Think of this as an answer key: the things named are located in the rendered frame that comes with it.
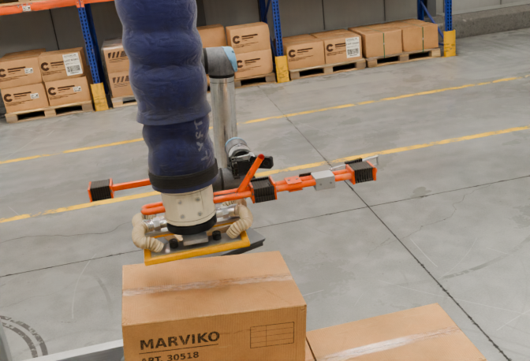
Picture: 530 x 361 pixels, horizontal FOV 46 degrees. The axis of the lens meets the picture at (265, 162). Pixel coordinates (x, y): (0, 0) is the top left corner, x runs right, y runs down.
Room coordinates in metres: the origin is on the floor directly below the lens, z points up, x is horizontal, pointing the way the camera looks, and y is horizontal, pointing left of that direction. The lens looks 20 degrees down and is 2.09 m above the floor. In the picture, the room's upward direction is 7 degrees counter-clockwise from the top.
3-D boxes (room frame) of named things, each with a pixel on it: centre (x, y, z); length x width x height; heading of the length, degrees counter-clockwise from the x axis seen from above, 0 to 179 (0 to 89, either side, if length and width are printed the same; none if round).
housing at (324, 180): (1.97, -0.19, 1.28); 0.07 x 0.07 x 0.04; 9
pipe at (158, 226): (1.89, 0.27, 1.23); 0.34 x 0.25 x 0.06; 99
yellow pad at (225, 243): (1.80, 0.25, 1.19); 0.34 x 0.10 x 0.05; 99
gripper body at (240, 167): (2.20, 0.09, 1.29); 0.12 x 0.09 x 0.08; 9
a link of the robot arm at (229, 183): (2.37, 0.13, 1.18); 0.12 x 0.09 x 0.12; 99
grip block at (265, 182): (1.93, 0.02, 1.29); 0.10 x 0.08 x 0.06; 9
